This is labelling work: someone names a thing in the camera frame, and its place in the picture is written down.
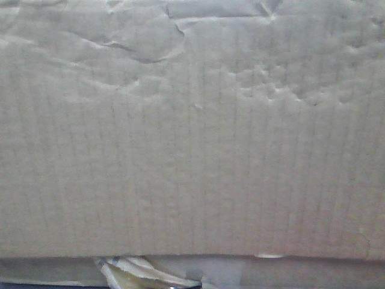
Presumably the brown cardboard box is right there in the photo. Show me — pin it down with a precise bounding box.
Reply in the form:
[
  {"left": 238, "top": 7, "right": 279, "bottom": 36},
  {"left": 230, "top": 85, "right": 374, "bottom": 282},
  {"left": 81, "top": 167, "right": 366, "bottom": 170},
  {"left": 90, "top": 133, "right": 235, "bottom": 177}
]
[{"left": 0, "top": 0, "right": 385, "bottom": 289}]

